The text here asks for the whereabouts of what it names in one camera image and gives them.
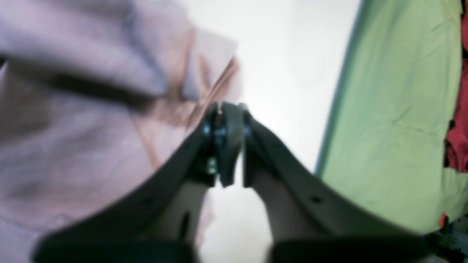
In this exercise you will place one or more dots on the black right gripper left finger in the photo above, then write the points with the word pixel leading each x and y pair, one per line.
pixel 158 221

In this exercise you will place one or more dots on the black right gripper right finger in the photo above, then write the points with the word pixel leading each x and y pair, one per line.
pixel 310 222

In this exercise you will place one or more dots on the mauve pink t-shirt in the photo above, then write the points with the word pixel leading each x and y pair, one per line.
pixel 95 96

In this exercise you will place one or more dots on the green floor mat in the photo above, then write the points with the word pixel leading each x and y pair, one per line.
pixel 396 98

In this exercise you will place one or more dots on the red garment on floor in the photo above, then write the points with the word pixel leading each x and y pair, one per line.
pixel 456 142

